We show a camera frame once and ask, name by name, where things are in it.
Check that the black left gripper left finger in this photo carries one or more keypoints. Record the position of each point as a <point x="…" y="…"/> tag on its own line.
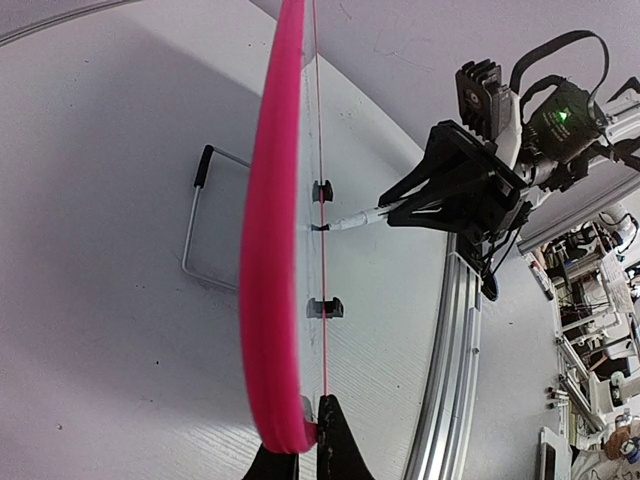
<point x="268" y="465"/>

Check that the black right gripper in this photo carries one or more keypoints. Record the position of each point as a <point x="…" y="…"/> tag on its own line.
<point x="459" y="186"/>

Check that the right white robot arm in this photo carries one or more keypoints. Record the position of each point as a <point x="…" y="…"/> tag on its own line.
<point x="562" y="132"/>

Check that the right black board clip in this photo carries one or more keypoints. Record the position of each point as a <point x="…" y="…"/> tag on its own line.
<point x="322" y="191"/>

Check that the white marker pen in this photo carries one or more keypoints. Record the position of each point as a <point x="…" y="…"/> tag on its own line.
<point x="362" y="218"/>

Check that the left black board clip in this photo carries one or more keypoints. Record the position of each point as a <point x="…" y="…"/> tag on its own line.
<point x="324" y="309"/>

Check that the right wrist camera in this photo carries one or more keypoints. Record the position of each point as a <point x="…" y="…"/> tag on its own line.
<point x="489" y="108"/>

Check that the aluminium front rail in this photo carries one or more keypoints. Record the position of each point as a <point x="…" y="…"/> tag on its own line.
<point x="442" y="433"/>

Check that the pink framed whiteboard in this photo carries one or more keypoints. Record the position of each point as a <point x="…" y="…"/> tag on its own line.
<point x="282" y="262"/>

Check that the cluttered background lab shelves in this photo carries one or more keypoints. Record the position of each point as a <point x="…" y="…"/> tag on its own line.
<point x="596" y="332"/>

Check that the black board clip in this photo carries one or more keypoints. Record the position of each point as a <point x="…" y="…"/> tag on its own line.
<point x="322" y="191"/>
<point x="324" y="309"/>

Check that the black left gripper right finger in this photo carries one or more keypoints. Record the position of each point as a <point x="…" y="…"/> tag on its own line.
<point x="338" y="456"/>

